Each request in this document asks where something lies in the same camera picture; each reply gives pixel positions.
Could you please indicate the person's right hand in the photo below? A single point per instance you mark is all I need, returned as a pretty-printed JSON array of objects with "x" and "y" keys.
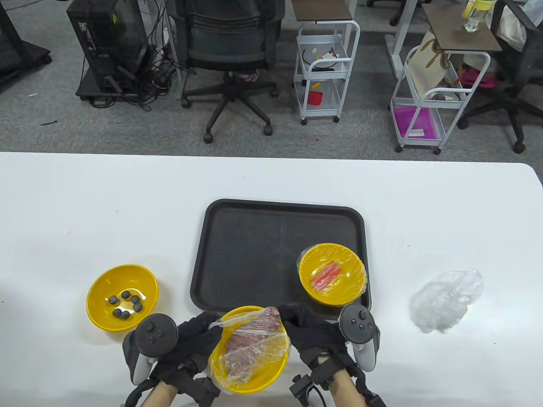
[{"x": 318, "y": 343}]

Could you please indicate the person's left hand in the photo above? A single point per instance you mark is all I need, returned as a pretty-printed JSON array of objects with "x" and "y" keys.
[{"x": 186, "y": 347}]

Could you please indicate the yellow bowl with meat slab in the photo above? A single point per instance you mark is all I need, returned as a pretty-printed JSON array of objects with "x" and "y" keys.
[{"x": 220, "y": 364}]

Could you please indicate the yellow plastic bowl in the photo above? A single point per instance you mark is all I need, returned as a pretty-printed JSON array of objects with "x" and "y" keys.
[
  {"x": 102, "y": 318},
  {"x": 335, "y": 248},
  {"x": 271, "y": 373}
]

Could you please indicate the yellow bowl with red sticks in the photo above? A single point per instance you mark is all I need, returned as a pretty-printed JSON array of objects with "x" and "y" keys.
[{"x": 348, "y": 271}]

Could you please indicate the clear plastic food cover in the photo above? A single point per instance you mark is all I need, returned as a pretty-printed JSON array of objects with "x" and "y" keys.
[{"x": 445, "y": 301}]

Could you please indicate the person's left forearm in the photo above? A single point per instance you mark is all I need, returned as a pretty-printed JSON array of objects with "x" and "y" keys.
[{"x": 161, "y": 396}]

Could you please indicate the person's right forearm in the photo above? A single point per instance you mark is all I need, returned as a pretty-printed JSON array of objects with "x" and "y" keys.
[{"x": 348, "y": 394}]

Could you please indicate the grey white handheld controller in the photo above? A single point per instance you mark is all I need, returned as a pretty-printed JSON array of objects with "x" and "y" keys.
[
  {"x": 358, "y": 324},
  {"x": 155, "y": 335}
]

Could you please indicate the red white crab stick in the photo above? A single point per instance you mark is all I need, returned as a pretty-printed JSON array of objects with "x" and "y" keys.
[
  {"x": 326, "y": 271},
  {"x": 328, "y": 280}
]

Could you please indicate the brown red steak piece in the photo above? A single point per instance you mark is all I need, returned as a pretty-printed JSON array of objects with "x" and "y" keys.
[{"x": 250, "y": 339}]

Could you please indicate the group of dark grey balls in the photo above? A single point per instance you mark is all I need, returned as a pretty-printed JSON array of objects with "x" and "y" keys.
[{"x": 126, "y": 294}]

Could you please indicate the black plastic tray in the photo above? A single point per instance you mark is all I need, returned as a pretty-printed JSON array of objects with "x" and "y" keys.
[{"x": 254, "y": 254}]

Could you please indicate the white paper slip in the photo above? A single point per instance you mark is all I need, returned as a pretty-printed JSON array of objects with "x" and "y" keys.
[{"x": 416, "y": 132}]

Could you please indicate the purple tray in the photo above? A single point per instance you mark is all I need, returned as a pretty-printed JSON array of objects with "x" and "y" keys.
[{"x": 409, "y": 121}]

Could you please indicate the red flat item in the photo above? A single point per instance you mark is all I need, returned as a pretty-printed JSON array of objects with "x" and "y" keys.
[{"x": 315, "y": 98}]

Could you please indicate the black platform base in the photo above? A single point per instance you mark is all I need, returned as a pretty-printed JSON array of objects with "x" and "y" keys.
[{"x": 91, "y": 91}]

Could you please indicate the white utility cart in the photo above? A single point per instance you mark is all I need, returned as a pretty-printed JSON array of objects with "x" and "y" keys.
[
  {"x": 318, "y": 41},
  {"x": 445, "y": 90}
]

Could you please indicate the beige tote bag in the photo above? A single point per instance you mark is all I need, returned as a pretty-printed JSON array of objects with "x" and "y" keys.
[{"x": 426, "y": 68}]

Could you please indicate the white desk leg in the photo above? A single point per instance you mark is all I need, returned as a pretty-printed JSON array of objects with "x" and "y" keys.
[{"x": 398, "y": 46}]

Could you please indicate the black mesh office chair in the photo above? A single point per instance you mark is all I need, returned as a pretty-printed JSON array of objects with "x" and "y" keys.
[
  {"x": 515, "y": 63},
  {"x": 229, "y": 38}
]

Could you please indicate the black computer tower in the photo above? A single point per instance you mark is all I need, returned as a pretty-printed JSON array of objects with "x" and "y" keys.
[{"x": 106, "y": 38}]

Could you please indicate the brown side table top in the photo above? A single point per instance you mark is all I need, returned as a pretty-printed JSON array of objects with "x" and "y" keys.
[
  {"x": 322, "y": 10},
  {"x": 458, "y": 38}
]

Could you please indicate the black chair base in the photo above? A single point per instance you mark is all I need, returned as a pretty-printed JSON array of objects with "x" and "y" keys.
[{"x": 396, "y": 15}]

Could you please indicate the black stand base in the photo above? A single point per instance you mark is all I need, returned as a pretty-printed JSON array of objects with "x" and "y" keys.
[{"x": 17, "y": 55}]

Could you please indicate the clear bottle with yellow lid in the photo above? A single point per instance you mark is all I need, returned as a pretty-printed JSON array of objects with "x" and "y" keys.
[{"x": 471, "y": 23}]

